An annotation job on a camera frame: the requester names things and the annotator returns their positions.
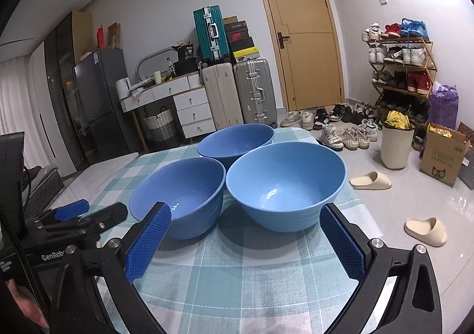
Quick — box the light blue bowl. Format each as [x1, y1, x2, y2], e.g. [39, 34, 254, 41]
[226, 141, 347, 233]

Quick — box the person's left hand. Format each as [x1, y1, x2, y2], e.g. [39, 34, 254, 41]
[6, 279, 49, 329]

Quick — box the cream slipper far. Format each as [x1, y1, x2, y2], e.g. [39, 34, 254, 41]
[350, 171, 392, 190]

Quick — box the cream slipper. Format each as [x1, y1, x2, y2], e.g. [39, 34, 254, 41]
[350, 171, 392, 190]
[404, 218, 448, 247]

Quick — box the cream slipper near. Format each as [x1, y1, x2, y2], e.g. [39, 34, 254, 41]
[404, 218, 448, 247]

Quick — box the dark grey refrigerator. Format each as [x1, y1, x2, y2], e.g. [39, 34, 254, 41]
[75, 49, 142, 162]

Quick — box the teal checked tablecloth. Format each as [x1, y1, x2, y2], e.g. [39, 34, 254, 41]
[47, 126, 397, 334]

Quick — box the woven laundry basket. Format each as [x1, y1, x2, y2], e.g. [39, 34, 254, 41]
[145, 106, 180, 150]

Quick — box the beige trash bin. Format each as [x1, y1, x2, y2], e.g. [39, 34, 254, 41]
[381, 110, 414, 170]

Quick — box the cardboard box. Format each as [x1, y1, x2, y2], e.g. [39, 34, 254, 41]
[419, 123, 471, 187]

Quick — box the white kettle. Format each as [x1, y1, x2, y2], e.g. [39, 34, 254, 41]
[115, 77, 131, 100]

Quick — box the white drawer desk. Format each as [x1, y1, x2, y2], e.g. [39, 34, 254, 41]
[121, 71, 216, 139]

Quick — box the oval mirror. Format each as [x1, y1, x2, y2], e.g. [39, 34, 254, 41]
[135, 47, 178, 81]

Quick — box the silver suitcase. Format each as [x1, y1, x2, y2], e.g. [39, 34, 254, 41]
[233, 59, 277, 129]

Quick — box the beige suitcase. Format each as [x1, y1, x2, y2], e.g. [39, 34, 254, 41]
[202, 63, 244, 130]

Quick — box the wooden shoe rack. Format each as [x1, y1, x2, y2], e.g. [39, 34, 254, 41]
[361, 18, 438, 129]

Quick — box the teal suitcase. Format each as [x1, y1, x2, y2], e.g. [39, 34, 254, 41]
[193, 5, 230, 63]

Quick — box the stack of shoe boxes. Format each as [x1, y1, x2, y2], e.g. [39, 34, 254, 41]
[223, 16, 260, 63]

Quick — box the wooden door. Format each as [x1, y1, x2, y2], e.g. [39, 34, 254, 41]
[263, 0, 344, 110]

